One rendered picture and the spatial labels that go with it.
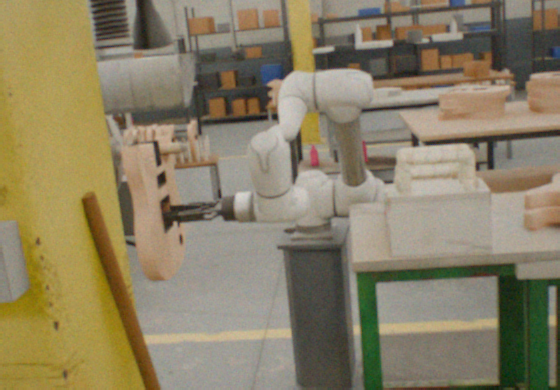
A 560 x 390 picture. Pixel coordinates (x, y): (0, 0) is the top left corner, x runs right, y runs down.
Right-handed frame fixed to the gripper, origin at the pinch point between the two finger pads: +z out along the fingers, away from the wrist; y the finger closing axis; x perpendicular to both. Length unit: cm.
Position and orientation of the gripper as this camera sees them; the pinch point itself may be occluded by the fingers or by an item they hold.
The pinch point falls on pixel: (168, 213)
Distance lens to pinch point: 185.8
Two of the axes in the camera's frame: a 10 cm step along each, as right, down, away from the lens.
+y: 1.0, -2.1, 9.7
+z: -9.9, 0.9, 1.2
